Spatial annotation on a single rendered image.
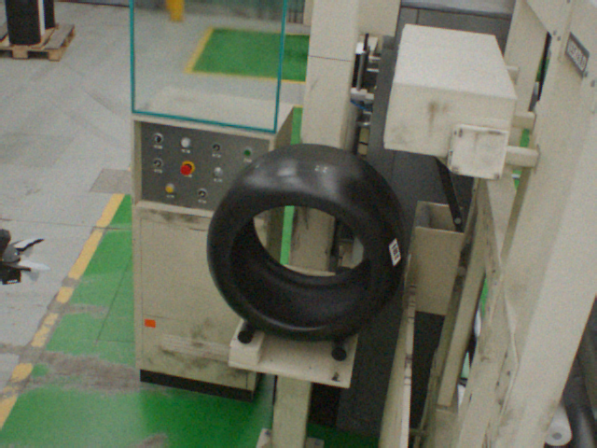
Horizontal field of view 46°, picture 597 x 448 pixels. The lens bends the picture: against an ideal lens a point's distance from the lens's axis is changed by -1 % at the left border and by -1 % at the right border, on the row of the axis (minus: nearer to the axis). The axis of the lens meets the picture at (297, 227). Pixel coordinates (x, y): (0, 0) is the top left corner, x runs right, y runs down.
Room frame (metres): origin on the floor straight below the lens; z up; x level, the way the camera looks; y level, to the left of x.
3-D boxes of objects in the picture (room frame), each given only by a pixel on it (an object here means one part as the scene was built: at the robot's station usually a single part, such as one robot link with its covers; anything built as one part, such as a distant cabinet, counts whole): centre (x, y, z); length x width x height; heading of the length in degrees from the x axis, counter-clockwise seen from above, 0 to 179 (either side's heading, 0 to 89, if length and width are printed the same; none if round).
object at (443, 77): (1.66, -0.32, 1.71); 0.61 x 0.25 x 0.15; 173
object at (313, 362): (1.82, -0.04, 0.80); 0.37 x 0.36 x 0.02; 83
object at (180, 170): (2.60, 0.37, 0.63); 0.56 x 0.41 x 1.27; 83
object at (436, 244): (1.99, -0.44, 1.05); 0.20 x 0.15 x 0.30; 173
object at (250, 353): (1.84, 0.10, 0.84); 0.36 x 0.09 x 0.06; 173
